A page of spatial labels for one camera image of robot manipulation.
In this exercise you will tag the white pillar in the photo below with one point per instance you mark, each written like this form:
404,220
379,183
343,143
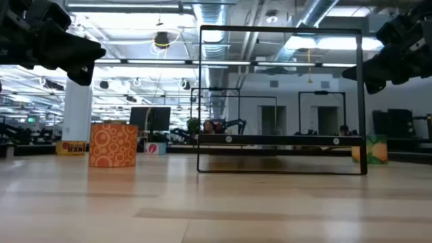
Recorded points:
77,113

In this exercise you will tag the black-framed wooden shelf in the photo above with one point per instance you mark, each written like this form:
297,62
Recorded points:
280,140

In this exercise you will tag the silver ceiling duct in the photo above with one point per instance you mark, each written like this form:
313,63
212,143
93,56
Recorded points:
213,47

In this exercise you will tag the person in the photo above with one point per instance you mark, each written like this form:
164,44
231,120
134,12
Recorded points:
208,127
344,130

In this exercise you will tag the long ceiling light strip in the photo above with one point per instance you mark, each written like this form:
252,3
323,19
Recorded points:
222,62

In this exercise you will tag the black background robot arm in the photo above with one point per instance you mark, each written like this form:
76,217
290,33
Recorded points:
233,124

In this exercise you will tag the green yellow fruit can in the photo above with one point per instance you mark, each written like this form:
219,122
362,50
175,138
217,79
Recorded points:
376,149

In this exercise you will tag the black background frame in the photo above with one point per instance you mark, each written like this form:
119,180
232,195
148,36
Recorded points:
321,92
243,97
216,89

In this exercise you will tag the green potted plant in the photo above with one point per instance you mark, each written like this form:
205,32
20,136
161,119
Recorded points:
193,125

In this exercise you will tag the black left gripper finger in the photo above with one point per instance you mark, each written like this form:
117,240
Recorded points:
72,50
82,76

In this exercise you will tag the black computer monitor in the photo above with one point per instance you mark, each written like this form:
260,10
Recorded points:
150,119

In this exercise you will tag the black ceiling camera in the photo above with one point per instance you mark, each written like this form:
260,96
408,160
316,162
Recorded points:
162,40

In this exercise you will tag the black cabinet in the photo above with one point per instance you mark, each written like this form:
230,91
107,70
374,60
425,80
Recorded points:
393,123

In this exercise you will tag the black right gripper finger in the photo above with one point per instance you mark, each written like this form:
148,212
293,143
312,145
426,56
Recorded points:
375,87
388,65

